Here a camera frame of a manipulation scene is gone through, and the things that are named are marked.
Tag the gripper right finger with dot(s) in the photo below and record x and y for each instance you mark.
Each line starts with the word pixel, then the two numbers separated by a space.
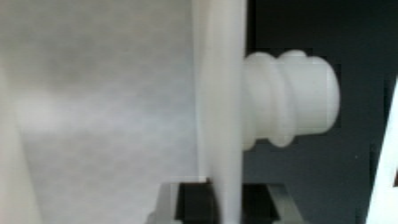
pixel 269 206

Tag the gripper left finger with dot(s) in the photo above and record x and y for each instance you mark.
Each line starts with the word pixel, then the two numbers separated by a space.
pixel 186 205

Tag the white cabinet body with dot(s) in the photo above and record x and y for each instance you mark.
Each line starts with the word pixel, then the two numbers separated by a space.
pixel 138 101

